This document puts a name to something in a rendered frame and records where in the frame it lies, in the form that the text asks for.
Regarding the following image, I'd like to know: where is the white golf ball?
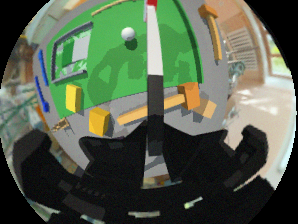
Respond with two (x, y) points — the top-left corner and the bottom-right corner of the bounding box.
(121, 27), (136, 41)

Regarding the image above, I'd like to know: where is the tan cube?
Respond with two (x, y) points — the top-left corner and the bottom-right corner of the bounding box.
(193, 97), (217, 119)

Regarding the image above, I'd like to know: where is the green flat mat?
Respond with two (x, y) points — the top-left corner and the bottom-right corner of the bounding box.
(45, 0), (197, 119)

